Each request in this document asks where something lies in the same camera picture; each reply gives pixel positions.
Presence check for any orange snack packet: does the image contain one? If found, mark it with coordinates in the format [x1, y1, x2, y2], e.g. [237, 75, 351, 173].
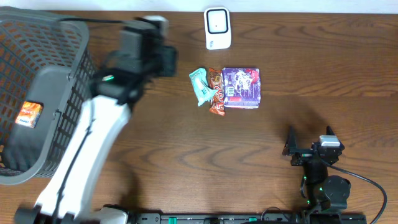
[15, 101, 44, 128]

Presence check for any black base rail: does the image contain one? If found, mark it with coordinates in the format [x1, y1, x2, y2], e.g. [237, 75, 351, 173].
[128, 213, 367, 224]

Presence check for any grey plastic mesh basket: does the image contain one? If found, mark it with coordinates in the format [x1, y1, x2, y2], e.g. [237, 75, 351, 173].
[1, 7, 96, 185]

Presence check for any red-brown candy bar wrapper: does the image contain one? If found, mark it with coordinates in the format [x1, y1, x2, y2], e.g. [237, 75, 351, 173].
[209, 68, 225, 116]

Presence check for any teal snack packet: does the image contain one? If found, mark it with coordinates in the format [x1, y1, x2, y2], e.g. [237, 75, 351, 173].
[189, 68, 217, 106]

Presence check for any purple snack box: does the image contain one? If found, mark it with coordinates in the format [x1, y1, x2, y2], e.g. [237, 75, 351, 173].
[222, 68, 261, 109]

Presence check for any white barcode scanner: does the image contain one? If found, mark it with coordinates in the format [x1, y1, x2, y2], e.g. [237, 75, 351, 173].
[203, 7, 232, 50]

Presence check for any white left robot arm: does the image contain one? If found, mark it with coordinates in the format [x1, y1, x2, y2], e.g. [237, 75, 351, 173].
[14, 16, 177, 223]

